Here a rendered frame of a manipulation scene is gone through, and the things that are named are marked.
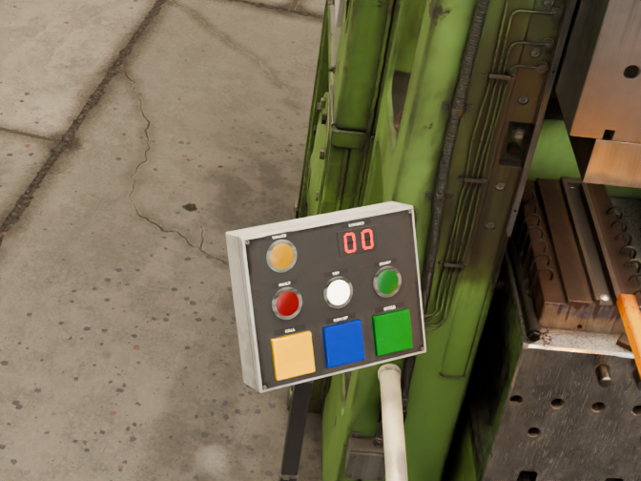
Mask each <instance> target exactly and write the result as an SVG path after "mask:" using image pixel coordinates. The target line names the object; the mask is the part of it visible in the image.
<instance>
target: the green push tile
mask: <svg viewBox="0 0 641 481"><path fill-rule="evenodd" d="M372 324H373V334H374V344H375V352H376V355H377V356H382V355H385V354H389V353H393V352H397V351H401V350H405V349H409V348H412V347H413V344H412V333H411V323H410V313H409V309H407V308H405V309H400V310H396V311H391V312H387V313H383V314H379V315H375V316H372Z"/></svg>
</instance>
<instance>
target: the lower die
mask: <svg viewBox="0 0 641 481"><path fill-rule="evenodd" d="M567 182H575V183H582V185H583V188H584V192H585V195H586V198H587V202H588V205H589V209H590V213H591V216H592V219H593V223H594V226H595V229H596V233H597V236H598V239H599V242H600V245H601V248H602V252H603V255H604V258H605V262H606V265H607V268H608V270H609V274H610V279H611V283H612V286H613V289H614V293H615V296H616V299H618V297H619V294H630V295H632V292H633V291H634V290H635V289H637V288H638V285H637V282H636V279H635V277H633V278H632V279H631V281H628V277H629V276H630V275H632V274H634V273H633V270H632V267H631V263H628V264H627V266H626V267H625V266H623V264H624V263H625V261H628V260H629V256H628V253H627V250H626V249H624V250H623V251H622V253H619V250H620V249H621V248H622V247H623V246H625V244H624V242H623V239H622V236H620V237H619V238H618V239H617V240H616V239H615V236H616V235H617V234H619V233H620V230H619V227H618V223H617V222H616V223H615V224H614V225H613V227H611V226H610V224H611V223H612V222H613V221H614V220H616V217H615V215H614V212H613V210H611V211H610V213H609V214H607V211H608V210H609V209H610V208H611V207H612V206H611V203H610V198H609V195H608V192H607V189H606V186H605V184H595V183H585V182H583V181H582V179H581V178H567V177H561V178H560V180H558V179H548V178H537V180H536V181H530V180H527V182H526V186H525V188H528V189H531V190H532V191H533V192H534V194H535V196H534V199H531V193H530V192H528V191H525V192H524V193H523V195H522V199H521V202H520V206H521V204H522V203H523V202H525V201H527V200H532V201H534V202H536V203H537V205H538V209H537V212H536V213H534V212H533V211H534V208H535V207H534V205H533V204H530V203H528V204H526V205H524V207H523V210H522V213H521V217H520V219H519V223H518V225H519V227H518V229H519V232H520V228H521V225H522V221H523V218H524V216H525V215H527V214H531V213H534V214H537V215H539V216H540V218H541V222H540V225H539V227H541V228H542V229H543V230H544V236H543V237H542V238H540V235H541V231H540V230H538V229H533V230H531V231H530V232H529V233H528V236H527V242H526V245H525V249H524V251H525V253H524V255H525V258H526V254H527V249H528V246H529V244H530V243H531V242H532V241H535V240H542V241H545V242H546V243H547V246H548V247H547V251H546V252H545V253H544V252H543V250H544V245H543V244H542V243H540V242H536V243H534V244H533V245H532V247H531V250H530V253H529V257H528V260H527V272H528V270H529V267H530V264H531V260H532V258H533V257H534V256H535V255H537V254H540V253H544V254H547V255H549V256H550V264H549V265H547V261H548V259H547V258H546V257H538V258H537V259H536V260H535V262H534V264H533V268H532V271H531V274H530V286H531V285H532V282H533V279H534V275H535V272H536V271H537V270H538V269H540V268H542V267H548V268H550V269H552V270H553V272H554V277H553V280H550V279H549V278H550V272H549V271H541V272H540V273H539V274H538V277H537V280H536V284H535V286H534V289H533V300H534V303H535V308H536V313H537V317H538V322H539V326H540V327H551V328H562V329H572V330H583V331H584V330H585V331H594V332H605V333H615V334H622V333H626V334H627V332H626V329H625V327H624V324H623V321H622V318H621V315H620V312H619V309H618V305H617V303H616V305H615V306H608V305H599V303H600V297H599V293H598V290H597V286H596V283H595V279H594V277H593V273H592V270H591V266H590V263H589V257H588V253H587V250H586V246H585V244H584V240H583V237H582V233H581V230H580V226H579V223H578V219H577V217H576V213H575V210H574V206H573V203H572V199H571V196H570V192H569V187H568V184H567ZM520 206H519V209H520ZM537 221H538V219H537V218H536V217H528V218H527V219H526V222H525V226H524V229H523V233H522V236H521V242H522V244H523V241H524V237H525V234H526V231H527V230H528V228H529V227H532V226H536V224H537ZM579 324H580V325H581V326H582V327H581V328H577V325H579Z"/></svg>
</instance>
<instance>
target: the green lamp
mask: <svg viewBox="0 0 641 481"><path fill-rule="evenodd" d="M398 283H399V279H398V276H397V274H396V273H395V272H394V271H392V270H384V271H383V272H382V273H381V274H380V276H379V277H378V279H377V286H378V288H379V290H380V291H381V292H382V293H383V294H390V293H392V292H393V291H395V289H396V288H397V286H398Z"/></svg>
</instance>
